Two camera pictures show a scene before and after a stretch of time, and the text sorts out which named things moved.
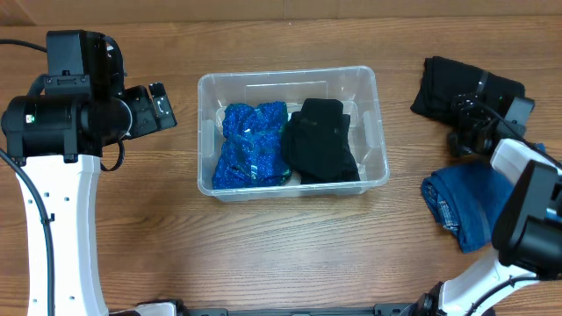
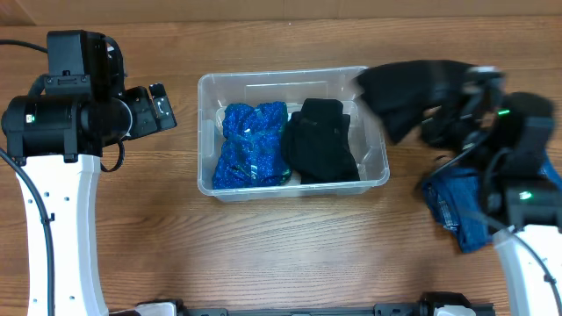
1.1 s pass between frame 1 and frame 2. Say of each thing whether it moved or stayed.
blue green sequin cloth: stayed
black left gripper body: stayed
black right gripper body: moved
